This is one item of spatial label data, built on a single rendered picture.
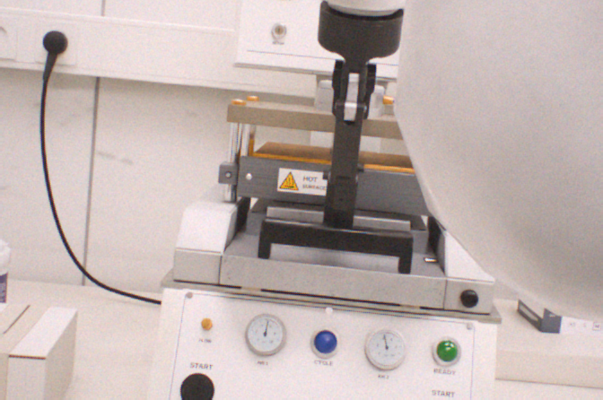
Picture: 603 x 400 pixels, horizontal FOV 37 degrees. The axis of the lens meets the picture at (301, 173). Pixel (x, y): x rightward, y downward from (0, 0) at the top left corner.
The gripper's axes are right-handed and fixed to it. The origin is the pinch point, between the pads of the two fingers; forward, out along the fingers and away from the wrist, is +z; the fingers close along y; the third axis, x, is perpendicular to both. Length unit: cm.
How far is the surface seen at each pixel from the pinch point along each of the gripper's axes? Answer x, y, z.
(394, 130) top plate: 4.9, -13.4, -2.8
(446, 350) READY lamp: 12.0, 6.0, 11.4
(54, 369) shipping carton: -28.5, 4.1, 21.9
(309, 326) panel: -1.7, 4.7, 11.6
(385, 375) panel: 6.4, 7.4, 14.3
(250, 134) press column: -12.6, -26.7, 5.8
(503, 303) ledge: 29, -52, 44
